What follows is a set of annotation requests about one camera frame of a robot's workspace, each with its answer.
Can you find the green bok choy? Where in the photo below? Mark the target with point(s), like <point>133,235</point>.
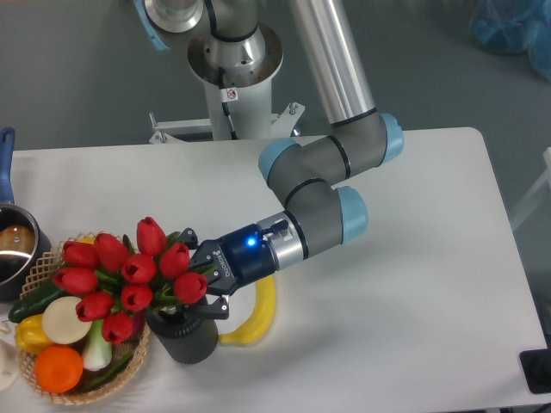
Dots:
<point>97,352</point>

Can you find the yellow squash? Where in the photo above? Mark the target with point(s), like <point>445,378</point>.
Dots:
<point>87,240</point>

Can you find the garlic clove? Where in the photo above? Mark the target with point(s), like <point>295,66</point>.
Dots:
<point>4,327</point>

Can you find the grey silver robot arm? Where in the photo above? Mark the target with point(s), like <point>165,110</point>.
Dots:
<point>319,210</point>

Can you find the red tulip bouquet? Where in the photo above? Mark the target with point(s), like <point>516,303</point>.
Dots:
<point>115,281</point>

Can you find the dark grey ribbed vase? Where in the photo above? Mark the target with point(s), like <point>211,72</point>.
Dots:
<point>186,339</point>

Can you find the orange fruit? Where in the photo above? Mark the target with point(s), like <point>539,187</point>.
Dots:
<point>58,369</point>

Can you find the dark green cucumber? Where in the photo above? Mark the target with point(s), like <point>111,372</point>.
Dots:
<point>35,302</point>

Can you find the purple sweet potato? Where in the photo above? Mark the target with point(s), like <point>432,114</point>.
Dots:
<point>138,324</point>

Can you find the blue plastic bag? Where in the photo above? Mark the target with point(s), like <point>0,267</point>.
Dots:
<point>513,28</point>

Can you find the white round radish slice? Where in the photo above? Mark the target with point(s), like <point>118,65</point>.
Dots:
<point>61,324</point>

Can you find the yellow banana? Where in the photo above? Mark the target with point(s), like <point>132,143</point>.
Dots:
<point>256,326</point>

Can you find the white round object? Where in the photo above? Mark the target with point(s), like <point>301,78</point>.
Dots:
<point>9,369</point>

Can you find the green chili pepper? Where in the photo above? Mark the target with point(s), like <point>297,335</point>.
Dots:
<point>107,375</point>

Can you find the white metal frame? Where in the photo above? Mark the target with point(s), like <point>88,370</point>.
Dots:
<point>533,197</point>

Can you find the woven wicker basket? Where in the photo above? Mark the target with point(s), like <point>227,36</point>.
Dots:
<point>44,269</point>

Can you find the blue handled saucepan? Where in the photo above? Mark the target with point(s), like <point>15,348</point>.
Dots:
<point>22,240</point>

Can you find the yellow bell pepper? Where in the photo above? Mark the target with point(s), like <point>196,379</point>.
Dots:
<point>30,336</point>

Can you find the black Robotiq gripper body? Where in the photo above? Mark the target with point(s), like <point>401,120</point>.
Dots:
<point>233,261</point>

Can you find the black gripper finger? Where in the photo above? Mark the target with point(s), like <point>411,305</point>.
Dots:
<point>217,310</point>
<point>189,238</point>

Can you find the black device at edge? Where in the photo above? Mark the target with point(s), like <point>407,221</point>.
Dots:
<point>536,369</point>

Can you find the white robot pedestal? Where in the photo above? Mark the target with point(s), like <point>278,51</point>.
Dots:
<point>237,80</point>

